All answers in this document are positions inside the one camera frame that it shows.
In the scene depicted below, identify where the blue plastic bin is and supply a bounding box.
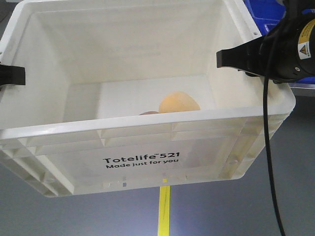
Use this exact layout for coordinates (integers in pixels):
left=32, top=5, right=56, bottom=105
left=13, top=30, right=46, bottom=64
left=245, top=0, right=315, bottom=87

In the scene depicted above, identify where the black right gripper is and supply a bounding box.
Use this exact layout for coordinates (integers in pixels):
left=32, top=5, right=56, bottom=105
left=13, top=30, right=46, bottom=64
left=216, top=0, right=315, bottom=84

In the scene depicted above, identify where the black cable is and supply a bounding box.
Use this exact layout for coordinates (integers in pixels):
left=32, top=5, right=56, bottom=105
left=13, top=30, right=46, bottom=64
left=262, top=14, right=287, bottom=236

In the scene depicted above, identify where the yellow plush ball toy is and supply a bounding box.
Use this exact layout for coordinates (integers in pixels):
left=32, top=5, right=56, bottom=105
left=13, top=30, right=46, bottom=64
left=158, top=91, right=200, bottom=113

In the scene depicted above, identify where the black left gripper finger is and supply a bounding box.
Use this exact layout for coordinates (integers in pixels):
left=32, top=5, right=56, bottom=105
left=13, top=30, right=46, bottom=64
left=0, top=64, right=26, bottom=86

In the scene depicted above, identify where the white plastic tote box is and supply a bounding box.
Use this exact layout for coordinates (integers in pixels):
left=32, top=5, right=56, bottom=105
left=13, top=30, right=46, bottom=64
left=0, top=0, right=296, bottom=198

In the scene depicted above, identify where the pink plush ball toy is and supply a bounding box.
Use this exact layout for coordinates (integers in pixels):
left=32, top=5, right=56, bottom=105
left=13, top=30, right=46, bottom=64
left=139, top=111, right=159, bottom=116

